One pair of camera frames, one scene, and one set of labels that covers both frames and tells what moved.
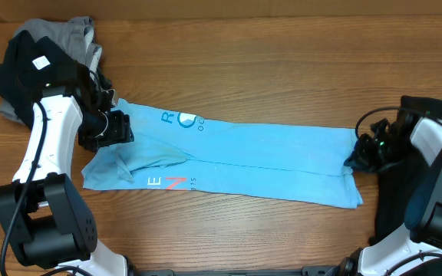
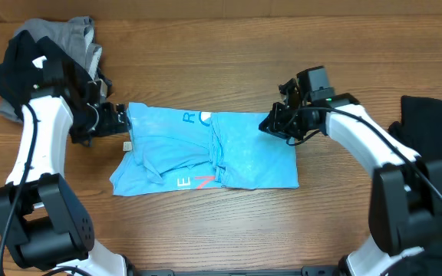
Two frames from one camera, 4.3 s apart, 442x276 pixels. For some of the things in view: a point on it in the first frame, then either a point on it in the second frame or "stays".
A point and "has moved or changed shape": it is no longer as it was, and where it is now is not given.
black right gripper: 361,160 → 274,125
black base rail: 334,271 stays
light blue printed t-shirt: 272,159 has moved or changed shape
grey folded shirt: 75,36 stays
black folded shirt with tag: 31,65 stays
